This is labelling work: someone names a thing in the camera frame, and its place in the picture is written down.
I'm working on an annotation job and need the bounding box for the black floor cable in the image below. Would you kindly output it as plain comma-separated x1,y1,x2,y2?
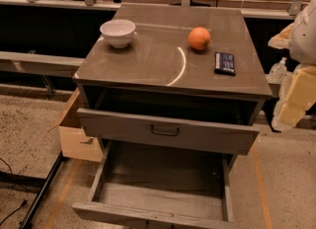
0,157,29,227

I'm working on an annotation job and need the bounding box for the grey top drawer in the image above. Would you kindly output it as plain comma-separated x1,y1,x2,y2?
76,89,261,156

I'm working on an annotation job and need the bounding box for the black floor rail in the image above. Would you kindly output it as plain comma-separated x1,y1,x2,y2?
19,153,63,229

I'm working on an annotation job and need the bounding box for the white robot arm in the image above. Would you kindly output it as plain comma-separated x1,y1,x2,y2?
268,0,316,131

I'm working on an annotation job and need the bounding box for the grey drawer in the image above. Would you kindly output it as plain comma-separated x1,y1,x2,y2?
72,141,236,229
76,89,261,156

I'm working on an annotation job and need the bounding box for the orange fruit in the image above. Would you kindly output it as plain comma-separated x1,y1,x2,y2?
188,27,210,50

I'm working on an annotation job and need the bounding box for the grey drawer cabinet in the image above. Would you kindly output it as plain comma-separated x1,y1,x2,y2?
72,3,274,162

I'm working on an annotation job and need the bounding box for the cardboard box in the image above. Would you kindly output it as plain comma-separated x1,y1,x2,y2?
48,89,103,162

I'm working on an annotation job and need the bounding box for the dark blue snack bar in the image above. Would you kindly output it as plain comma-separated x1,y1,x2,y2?
214,52,236,76

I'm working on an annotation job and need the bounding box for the white ceramic bowl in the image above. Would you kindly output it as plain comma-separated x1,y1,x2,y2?
100,19,136,48

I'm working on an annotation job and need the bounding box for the white and yellow gripper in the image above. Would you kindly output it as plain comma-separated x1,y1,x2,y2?
272,64,316,131

